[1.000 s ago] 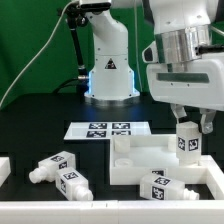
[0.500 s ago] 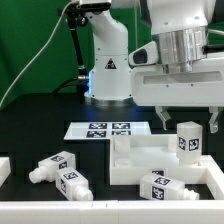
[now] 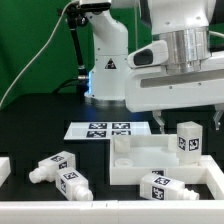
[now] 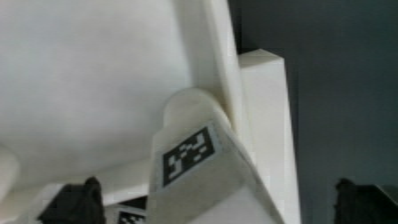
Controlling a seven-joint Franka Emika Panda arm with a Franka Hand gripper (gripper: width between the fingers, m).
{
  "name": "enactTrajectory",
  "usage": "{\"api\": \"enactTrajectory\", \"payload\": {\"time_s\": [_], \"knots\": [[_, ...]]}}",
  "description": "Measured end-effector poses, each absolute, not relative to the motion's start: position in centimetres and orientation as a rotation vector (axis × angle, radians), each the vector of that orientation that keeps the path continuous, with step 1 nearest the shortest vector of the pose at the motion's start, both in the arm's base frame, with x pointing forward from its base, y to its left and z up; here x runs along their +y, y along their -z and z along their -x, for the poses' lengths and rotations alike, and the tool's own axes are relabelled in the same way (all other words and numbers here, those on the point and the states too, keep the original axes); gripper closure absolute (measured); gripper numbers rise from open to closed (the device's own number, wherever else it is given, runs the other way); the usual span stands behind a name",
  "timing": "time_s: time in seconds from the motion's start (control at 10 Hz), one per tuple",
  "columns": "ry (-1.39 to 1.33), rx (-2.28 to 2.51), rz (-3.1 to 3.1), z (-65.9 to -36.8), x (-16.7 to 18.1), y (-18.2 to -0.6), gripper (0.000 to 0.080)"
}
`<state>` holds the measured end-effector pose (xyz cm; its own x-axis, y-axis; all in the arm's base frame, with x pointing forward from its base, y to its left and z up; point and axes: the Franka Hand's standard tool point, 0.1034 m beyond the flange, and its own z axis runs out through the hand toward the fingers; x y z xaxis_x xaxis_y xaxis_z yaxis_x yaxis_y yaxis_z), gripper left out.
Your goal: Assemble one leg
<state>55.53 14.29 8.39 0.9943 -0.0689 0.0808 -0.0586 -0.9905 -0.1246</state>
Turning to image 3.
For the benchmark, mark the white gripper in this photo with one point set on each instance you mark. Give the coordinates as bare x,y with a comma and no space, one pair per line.
149,87

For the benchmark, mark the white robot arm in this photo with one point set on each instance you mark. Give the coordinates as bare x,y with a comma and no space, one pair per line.
177,69

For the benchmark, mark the white right wall rail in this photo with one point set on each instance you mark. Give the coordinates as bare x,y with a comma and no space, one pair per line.
214,177

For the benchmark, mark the white wall rail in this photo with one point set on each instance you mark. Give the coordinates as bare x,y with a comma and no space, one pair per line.
214,177
113,212

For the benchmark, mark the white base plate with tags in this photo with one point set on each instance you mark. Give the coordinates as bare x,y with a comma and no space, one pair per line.
104,130

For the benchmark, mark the white front wall rail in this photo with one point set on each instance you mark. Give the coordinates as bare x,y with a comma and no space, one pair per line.
113,212

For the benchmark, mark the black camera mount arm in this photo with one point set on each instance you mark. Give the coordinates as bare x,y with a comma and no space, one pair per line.
76,18

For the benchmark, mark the white left wall block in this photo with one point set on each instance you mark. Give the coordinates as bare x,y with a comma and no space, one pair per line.
5,169

